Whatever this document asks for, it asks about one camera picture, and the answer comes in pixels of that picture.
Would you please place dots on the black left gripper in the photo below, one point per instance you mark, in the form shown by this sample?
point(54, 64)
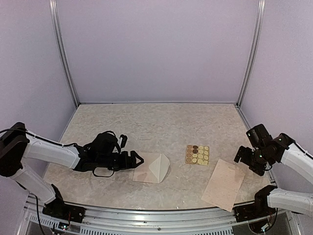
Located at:
point(127, 162)

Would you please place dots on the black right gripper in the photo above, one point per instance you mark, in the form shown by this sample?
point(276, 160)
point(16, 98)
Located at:
point(248, 159)

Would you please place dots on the pink envelope with flap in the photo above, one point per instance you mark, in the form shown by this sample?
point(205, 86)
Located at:
point(154, 168)

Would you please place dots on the brown round sticker sheet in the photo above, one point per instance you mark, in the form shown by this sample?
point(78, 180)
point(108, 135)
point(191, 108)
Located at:
point(197, 154)

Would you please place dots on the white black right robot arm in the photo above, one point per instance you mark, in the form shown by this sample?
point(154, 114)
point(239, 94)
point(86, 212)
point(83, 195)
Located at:
point(267, 151)

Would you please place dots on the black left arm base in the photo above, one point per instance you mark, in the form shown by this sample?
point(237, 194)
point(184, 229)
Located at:
point(61, 210)

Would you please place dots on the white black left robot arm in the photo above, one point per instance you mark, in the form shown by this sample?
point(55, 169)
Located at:
point(17, 145)

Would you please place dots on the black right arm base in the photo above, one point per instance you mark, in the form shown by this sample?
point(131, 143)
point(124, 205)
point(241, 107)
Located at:
point(259, 208)

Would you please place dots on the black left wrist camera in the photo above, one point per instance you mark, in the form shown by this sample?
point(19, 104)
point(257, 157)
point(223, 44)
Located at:
point(122, 141)

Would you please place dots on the aluminium front rail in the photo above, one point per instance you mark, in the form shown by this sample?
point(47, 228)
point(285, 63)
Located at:
point(109, 221)

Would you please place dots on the aluminium frame post right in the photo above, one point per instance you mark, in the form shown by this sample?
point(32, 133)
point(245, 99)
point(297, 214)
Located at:
point(253, 50)

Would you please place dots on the aluminium frame post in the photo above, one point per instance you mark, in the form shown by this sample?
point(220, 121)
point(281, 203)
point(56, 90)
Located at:
point(62, 52)
point(253, 50)

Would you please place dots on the aluminium frame post left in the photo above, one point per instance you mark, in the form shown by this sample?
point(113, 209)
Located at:
point(62, 52)

